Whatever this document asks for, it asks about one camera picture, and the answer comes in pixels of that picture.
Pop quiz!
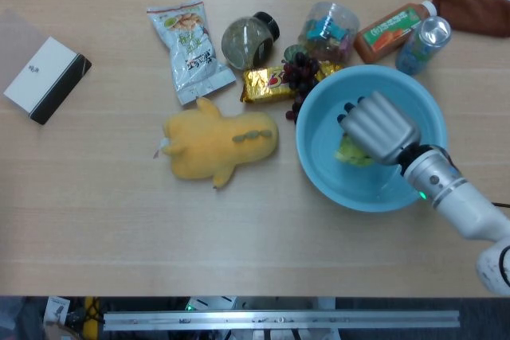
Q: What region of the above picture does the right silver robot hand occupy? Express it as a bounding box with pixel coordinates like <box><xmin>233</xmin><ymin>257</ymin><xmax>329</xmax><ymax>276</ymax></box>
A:
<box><xmin>336</xmin><ymin>90</ymin><xmax>422</xmax><ymax>166</ymax></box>

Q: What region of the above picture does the green snack package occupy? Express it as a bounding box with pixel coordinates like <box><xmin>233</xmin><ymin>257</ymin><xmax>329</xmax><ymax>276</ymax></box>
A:
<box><xmin>333</xmin><ymin>135</ymin><xmax>375</xmax><ymax>168</ymax></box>

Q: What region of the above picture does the blue drink can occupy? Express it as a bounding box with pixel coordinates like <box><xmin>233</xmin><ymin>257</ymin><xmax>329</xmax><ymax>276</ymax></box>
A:
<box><xmin>394</xmin><ymin>15</ymin><xmax>453</xmax><ymax>76</ymax></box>

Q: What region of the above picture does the yellow plush toy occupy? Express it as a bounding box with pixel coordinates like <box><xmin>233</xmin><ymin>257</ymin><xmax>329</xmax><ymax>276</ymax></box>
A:
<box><xmin>153</xmin><ymin>96</ymin><xmax>280</xmax><ymax>190</ymax></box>

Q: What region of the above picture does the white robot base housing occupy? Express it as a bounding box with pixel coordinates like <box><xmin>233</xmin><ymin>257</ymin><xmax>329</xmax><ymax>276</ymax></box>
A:
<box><xmin>186</xmin><ymin>295</ymin><xmax>238</xmax><ymax>312</ymax></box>

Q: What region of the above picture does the silver nut snack bag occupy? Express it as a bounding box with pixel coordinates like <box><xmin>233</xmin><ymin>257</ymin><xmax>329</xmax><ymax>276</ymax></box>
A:
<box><xmin>146</xmin><ymin>0</ymin><xmax>237</xmax><ymax>107</ymax></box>

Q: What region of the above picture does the white and black box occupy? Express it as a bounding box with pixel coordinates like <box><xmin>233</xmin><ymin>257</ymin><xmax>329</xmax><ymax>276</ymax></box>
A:
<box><xmin>0</xmin><ymin>9</ymin><xmax>92</xmax><ymax>126</ymax></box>

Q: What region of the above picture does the light blue plastic basin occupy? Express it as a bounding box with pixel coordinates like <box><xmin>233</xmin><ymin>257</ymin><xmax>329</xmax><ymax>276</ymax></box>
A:
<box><xmin>295</xmin><ymin>64</ymin><xmax>449</xmax><ymax>213</ymax></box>

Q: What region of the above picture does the orange juice bottle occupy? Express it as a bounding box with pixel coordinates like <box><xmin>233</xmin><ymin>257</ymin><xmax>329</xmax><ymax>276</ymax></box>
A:
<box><xmin>353</xmin><ymin>0</ymin><xmax>437</xmax><ymax>64</ymax></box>

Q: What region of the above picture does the dark purple grape bunch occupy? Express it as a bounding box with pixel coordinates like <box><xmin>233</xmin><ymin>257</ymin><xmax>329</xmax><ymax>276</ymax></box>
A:
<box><xmin>283</xmin><ymin>44</ymin><xmax>322</xmax><ymax>123</ymax></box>

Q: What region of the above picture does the gold wrapped biscuit pack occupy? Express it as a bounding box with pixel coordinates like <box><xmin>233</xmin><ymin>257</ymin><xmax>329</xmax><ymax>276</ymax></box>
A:
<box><xmin>239</xmin><ymin>60</ymin><xmax>344</xmax><ymax>104</ymax></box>

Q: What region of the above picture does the brown cloth pouch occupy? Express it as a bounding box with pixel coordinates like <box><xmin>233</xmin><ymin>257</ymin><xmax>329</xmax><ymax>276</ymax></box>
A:
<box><xmin>431</xmin><ymin>0</ymin><xmax>510</xmax><ymax>39</ymax></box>

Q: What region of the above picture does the glass jar black lid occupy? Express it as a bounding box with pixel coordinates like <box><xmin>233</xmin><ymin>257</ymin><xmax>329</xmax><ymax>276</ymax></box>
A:
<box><xmin>221</xmin><ymin>11</ymin><xmax>281</xmax><ymax>70</ymax></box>

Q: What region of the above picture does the aluminium rail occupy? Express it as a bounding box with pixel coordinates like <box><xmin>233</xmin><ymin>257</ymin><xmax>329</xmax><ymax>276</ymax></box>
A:
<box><xmin>102</xmin><ymin>310</ymin><xmax>461</xmax><ymax>332</ymax></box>

